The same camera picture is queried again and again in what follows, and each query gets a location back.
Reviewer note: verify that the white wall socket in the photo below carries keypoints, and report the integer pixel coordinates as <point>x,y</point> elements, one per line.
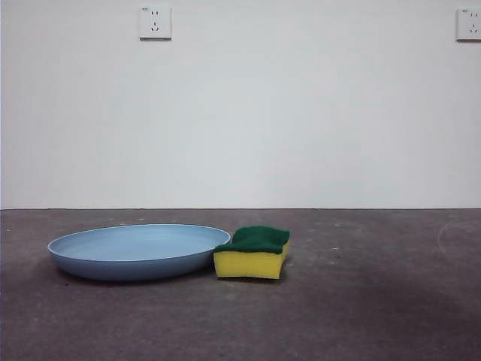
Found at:
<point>155,22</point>
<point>469,24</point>

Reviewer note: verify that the yellow sponge with green pad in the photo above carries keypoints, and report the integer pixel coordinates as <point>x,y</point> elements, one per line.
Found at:
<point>244,265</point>

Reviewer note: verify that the blue round plate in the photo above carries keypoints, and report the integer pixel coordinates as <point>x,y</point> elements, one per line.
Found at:
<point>127,255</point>

